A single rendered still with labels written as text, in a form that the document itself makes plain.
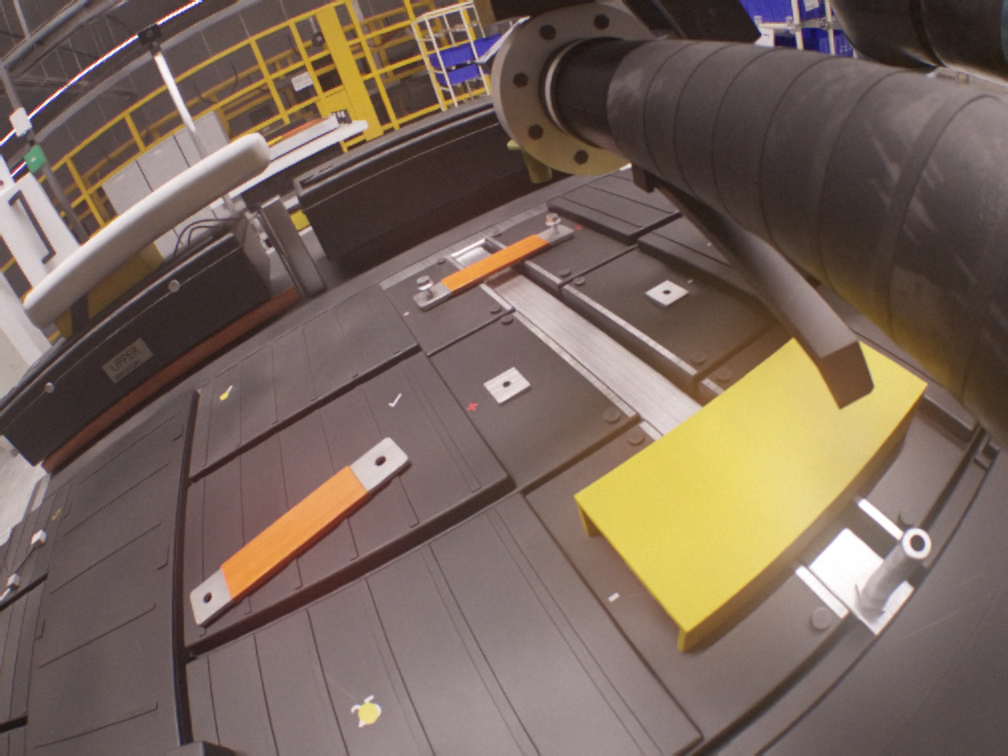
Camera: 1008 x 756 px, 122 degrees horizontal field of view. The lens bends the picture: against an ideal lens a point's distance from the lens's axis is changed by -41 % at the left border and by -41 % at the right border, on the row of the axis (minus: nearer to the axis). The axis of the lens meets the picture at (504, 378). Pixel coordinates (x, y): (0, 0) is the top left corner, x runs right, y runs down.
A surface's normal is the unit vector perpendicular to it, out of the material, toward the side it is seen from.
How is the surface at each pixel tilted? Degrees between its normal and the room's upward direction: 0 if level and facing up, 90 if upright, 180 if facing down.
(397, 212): 90
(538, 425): 0
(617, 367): 0
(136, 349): 90
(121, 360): 90
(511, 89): 90
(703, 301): 0
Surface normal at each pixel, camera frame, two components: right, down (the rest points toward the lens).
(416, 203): 0.44, 0.49
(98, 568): -0.28, -0.72
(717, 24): 0.19, 0.61
